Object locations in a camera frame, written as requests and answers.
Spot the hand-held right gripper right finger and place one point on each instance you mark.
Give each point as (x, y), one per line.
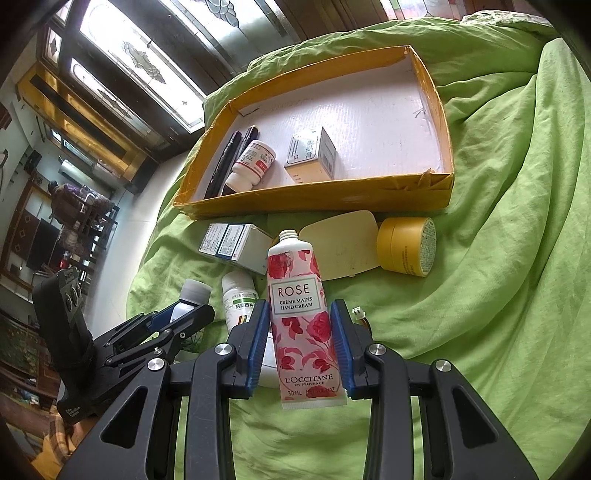
(341, 350)

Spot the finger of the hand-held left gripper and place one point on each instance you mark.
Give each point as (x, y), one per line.
(189, 323)
(164, 315)

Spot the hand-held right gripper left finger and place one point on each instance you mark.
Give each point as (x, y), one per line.
(256, 350)

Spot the large pale blue bottle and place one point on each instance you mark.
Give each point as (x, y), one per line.
(194, 293)

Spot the floral pink hand cream tube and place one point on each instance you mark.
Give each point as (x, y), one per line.
(300, 323)

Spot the white bottle green label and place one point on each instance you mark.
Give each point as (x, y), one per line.
(238, 300)

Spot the green white medicine box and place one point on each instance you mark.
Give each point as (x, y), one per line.
(231, 240)

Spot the cream compact case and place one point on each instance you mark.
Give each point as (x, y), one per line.
(341, 244)

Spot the yellow round jar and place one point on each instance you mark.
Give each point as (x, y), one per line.
(406, 247)

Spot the black marker purple end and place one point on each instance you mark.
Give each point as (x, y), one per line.
(226, 157)

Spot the small white bottle red label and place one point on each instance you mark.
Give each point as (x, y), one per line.
(251, 161)

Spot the black marker yellow end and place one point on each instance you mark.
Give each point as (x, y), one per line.
(249, 136)

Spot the small pale carton box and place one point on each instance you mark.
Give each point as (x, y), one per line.
(304, 152)

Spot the yellow cardboard tray box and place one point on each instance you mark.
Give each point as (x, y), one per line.
(369, 120)

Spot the black television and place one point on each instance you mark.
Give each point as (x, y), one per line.
(44, 244)

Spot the dark wooden chair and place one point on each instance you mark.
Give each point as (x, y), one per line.
(92, 240)

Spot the yellow plaid cloth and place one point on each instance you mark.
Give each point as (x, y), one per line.
(51, 452)

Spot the green blanket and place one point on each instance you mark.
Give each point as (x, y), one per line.
(485, 230)

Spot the yellow framed wooden cabinet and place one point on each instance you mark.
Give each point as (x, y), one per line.
(78, 120)

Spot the wooden stained glass doors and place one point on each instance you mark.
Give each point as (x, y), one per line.
(161, 60)

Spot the green patterned pillow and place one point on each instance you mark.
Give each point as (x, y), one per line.
(503, 18)

